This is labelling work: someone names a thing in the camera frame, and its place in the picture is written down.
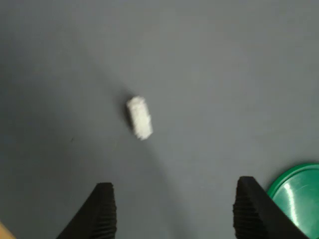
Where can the dark grey table mat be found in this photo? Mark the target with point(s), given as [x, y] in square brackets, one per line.
[174, 62]

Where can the round green plastic lid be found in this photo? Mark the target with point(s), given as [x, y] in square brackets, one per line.
[296, 199]

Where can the small white plastic terminal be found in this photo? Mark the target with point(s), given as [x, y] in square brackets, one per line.
[140, 117]

